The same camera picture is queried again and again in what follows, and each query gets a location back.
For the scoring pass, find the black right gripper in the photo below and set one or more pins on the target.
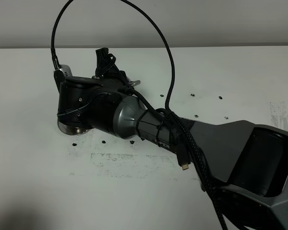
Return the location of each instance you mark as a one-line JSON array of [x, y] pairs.
[[90, 102]]

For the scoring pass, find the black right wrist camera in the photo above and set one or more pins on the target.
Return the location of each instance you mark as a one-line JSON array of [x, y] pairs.
[[60, 75]]

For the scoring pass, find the stainless steel teapot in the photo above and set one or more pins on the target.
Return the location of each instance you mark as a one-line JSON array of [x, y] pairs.
[[133, 83]]

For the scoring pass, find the near steel saucer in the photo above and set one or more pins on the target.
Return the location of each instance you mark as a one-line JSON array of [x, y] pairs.
[[70, 130]]

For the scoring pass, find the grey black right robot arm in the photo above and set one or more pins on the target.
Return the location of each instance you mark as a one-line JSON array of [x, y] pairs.
[[243, 167]]

